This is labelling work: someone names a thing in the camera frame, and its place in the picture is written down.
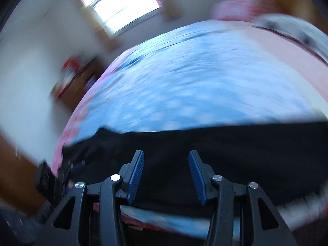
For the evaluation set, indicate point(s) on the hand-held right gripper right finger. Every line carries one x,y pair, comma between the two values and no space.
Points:
196,176

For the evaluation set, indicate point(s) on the blue polka dot blanket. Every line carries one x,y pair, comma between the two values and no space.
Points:
192,82

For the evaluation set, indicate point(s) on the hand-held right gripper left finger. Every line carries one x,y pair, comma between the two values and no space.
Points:
135,174

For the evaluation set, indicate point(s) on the black pants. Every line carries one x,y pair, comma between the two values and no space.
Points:
166,143

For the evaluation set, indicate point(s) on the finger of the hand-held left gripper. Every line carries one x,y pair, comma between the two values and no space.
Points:
77,167

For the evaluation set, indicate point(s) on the wooden nightstand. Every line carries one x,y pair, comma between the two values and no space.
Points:
79,87

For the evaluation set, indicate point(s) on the wooden door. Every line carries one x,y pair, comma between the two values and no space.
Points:
18,174

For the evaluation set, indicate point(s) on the tan window curtain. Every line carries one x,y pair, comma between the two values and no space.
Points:
109,37
171,10

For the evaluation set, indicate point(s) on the window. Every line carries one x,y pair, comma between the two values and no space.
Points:
117,5

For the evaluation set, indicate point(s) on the wooden headboard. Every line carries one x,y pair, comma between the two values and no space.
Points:
299,0

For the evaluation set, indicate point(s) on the red bag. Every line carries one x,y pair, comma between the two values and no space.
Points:
70,68

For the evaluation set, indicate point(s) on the dark cloth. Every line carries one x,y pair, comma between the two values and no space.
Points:
18,225

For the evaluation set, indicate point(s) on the pink pillow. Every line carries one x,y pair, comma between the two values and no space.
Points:
243,6

